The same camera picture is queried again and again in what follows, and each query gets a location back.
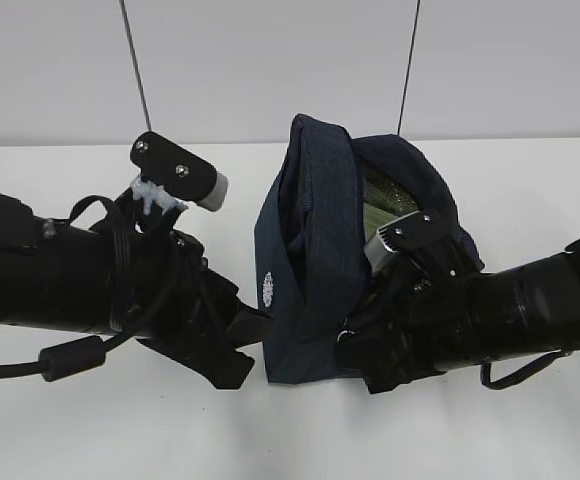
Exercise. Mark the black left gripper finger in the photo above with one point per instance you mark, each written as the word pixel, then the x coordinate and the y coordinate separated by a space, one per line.
pixel 249 326
pixel 225 370

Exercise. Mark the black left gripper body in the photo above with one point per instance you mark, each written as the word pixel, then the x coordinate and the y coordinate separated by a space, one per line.
pixel 170 295

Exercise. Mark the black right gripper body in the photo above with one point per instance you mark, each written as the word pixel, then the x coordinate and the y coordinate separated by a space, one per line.
pixel 388 338

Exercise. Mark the dark blue insulated lunch bag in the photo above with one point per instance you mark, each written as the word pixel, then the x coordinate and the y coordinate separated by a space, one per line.
pixel 311 269

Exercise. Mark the green lid glass food container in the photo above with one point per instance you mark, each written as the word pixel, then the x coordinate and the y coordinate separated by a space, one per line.
pixel 374 218

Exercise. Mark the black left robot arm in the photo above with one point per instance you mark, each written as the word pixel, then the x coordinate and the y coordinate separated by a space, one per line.
pixel 117 270

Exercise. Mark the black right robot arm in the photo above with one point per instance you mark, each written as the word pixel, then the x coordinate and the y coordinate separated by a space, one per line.
pixel 514 323

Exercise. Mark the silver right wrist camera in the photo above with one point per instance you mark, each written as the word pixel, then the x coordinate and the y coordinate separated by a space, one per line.
pixel 405 236

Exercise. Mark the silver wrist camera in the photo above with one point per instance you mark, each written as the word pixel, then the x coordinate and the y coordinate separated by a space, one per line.
pixel 168 170
pixel 405 236

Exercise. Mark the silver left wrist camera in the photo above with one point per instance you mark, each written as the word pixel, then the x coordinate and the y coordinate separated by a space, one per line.
pixel 168 170

